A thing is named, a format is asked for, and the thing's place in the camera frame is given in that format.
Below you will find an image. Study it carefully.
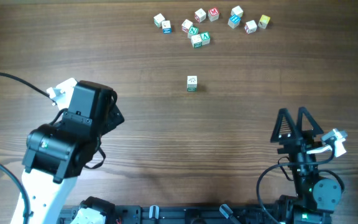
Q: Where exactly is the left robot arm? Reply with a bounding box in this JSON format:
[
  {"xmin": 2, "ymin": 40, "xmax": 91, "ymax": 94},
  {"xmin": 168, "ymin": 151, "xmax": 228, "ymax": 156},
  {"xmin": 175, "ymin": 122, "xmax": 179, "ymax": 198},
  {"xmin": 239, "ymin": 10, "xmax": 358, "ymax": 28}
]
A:
[{"xmin": 11, "ymin": 78, "xmax": 124, "ymax": 223}]

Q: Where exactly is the white block far left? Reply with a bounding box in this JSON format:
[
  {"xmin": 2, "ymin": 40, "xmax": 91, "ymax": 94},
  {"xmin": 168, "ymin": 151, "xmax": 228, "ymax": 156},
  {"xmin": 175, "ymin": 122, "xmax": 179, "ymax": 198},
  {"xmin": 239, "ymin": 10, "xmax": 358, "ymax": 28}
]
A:
[{"xmin": 154, "ymin": 13, "xmax": 165, "ymax": 28}]

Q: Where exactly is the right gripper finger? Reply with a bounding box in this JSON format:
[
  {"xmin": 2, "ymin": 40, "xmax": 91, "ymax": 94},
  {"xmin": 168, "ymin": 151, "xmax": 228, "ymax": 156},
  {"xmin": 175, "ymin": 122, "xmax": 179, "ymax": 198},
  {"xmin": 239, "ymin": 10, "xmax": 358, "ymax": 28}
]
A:
[
  {"xmin": 270, "ymin": 108, "xmax": 300, "ymax": 144},
  {"xmin": 296, "ymin": 106, "xmax": 324, "ymax": 136}
]

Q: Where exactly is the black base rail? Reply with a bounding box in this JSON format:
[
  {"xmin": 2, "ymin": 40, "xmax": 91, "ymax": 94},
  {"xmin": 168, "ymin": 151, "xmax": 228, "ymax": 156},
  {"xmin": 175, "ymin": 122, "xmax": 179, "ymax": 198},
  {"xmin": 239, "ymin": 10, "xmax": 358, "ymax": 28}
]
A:
[{"xmin": 54, "ymin": 203, "xmax": 332, "ymax": 224}]

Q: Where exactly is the white block blue side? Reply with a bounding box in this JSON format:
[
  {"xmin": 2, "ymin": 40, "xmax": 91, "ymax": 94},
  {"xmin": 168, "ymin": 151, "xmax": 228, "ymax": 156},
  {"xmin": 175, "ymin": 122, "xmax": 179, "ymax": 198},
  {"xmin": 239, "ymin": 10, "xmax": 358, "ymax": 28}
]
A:
[{"xmin": 162, "ymin": 21, "xmax": 172, "ymax": 34}]

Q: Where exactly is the red M letter block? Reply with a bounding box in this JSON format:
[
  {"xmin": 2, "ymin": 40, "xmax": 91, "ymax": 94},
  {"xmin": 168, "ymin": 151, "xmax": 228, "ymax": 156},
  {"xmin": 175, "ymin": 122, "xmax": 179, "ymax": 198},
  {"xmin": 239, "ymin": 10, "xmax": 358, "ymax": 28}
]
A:
[{"xmin": 208, "ymin": 7, "xmax": 220, "ymax": 22}]

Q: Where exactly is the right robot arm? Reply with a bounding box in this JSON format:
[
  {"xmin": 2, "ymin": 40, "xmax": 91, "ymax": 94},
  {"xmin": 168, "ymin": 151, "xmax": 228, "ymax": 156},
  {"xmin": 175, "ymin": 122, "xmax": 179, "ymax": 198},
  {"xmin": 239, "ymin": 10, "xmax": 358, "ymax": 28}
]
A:
[{"xmin": 270, "ymin": 107, "xmax": 347, "ymax": 223}]

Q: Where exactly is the white block red side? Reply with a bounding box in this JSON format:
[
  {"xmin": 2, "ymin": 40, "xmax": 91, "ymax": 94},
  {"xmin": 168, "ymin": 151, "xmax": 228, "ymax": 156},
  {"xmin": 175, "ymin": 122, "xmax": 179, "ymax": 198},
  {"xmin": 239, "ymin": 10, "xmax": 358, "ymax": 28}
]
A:
[{"xmin": 181, "ymin": 19, "xmax": 193, "ymax": 33}]

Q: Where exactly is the yellow top block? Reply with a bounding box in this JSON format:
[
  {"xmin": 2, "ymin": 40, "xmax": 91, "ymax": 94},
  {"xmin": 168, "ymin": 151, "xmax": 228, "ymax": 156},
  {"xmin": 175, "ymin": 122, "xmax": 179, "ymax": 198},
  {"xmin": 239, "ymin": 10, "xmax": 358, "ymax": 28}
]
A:
[{"xmin": 258, "ymin": 14, "xmax": 270, "ymax": 29}]

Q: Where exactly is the blue top block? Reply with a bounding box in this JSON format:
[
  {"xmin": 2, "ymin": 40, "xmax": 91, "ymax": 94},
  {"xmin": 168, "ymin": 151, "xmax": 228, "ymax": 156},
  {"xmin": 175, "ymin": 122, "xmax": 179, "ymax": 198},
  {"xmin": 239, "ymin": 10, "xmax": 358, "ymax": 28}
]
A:
[{"xmin": 227, "ymin": 14, "xmax": 241, "ymax": 29}]

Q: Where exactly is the white block yellow side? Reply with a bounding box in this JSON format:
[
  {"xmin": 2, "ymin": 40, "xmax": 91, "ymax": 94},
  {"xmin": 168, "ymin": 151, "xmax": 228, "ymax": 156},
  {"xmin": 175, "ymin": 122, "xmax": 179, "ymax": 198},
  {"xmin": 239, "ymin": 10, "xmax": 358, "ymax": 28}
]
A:
[{"xmin": 231, "ymin": 6, "xmax": 244, "ymax": 17}]

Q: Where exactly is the white block green N side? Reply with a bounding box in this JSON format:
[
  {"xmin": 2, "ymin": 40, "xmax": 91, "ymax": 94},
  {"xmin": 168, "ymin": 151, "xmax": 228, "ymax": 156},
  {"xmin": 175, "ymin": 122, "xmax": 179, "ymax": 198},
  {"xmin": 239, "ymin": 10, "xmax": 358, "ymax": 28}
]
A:
[{"xmin": 191, "ymin": 34, "xmax": 203, "ymax": 48}]

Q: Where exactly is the plain white picture block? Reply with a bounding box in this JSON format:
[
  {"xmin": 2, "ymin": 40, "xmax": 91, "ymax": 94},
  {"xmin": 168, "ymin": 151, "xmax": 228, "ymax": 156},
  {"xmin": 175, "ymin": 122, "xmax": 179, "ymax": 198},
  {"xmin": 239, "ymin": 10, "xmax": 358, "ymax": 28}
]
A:
[{"xmin": 187, "ymin": 76, "xmax": 198, "ymax": 88}]

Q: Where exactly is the white block red trim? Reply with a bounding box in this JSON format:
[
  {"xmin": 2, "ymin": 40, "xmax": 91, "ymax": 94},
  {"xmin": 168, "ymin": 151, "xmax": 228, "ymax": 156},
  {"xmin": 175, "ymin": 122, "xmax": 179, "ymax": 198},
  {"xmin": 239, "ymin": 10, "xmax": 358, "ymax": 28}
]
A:
[{"xmin": 244, "ymin": 20, "xmax": 258, "ymax": 34}]

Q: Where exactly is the white block red edge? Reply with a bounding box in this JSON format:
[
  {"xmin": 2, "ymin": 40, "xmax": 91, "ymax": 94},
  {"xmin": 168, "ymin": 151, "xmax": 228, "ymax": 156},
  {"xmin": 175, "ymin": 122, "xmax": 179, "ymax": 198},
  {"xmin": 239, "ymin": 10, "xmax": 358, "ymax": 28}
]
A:
[{"xmin": 195, "ymin": 8, "xmax": 206, "ymax": 23}]

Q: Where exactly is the green N letter block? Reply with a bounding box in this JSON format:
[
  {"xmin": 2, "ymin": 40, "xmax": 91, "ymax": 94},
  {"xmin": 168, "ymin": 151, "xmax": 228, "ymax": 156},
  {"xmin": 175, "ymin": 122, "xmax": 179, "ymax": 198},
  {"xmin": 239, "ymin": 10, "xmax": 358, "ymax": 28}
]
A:
[{"xmin": 188, "ymin": 27, "xmax": 199, "ymax": 39}]

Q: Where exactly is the green V letter block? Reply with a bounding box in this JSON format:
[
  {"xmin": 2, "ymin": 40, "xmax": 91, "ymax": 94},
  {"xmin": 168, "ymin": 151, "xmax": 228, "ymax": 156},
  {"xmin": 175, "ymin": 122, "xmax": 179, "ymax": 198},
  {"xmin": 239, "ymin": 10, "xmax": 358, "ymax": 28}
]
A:
[{"xmin": 200, "ymin": 32, "xmax": 211, "ymax": 45}]

